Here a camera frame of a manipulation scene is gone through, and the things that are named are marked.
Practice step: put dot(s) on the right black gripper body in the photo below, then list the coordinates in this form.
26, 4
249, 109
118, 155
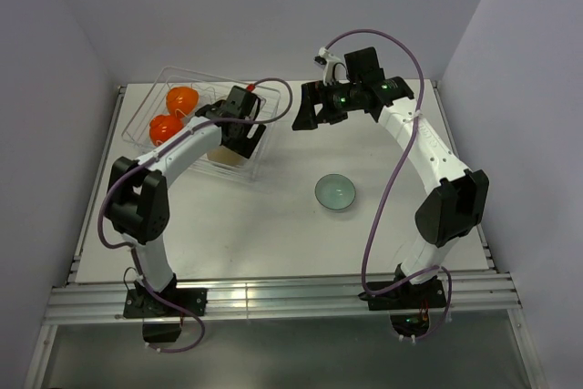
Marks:
339, 100

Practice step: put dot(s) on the clear wire dish rack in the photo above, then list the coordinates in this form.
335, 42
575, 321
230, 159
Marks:
211, 89

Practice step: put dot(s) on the cream bowl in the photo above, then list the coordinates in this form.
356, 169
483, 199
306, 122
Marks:
225, 156

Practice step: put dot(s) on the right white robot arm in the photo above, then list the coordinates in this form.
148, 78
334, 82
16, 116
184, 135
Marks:
455, 195

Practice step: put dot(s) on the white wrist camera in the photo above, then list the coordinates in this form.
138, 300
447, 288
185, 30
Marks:
258, 100
328, 62

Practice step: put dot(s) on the white orange bowl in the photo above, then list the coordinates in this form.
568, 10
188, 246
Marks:
163, 127

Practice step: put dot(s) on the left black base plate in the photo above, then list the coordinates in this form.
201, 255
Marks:
140, 304

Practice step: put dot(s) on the light green bowl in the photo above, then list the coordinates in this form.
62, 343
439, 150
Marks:
335, 192

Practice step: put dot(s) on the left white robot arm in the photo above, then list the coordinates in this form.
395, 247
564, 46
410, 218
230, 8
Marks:
135, 211

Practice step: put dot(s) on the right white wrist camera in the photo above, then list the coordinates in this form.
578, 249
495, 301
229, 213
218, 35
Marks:
328, 62

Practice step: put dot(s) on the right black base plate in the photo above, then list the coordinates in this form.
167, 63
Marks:
428, 295

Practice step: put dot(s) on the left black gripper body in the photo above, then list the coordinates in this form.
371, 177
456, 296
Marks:
234, 144

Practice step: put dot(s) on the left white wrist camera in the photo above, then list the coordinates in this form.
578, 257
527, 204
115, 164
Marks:
258, 100

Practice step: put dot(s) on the aluminium mounting rail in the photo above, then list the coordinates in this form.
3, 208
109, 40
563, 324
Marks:
328, 296

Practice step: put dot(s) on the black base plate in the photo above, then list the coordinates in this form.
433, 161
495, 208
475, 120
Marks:
140, 304
428, 295

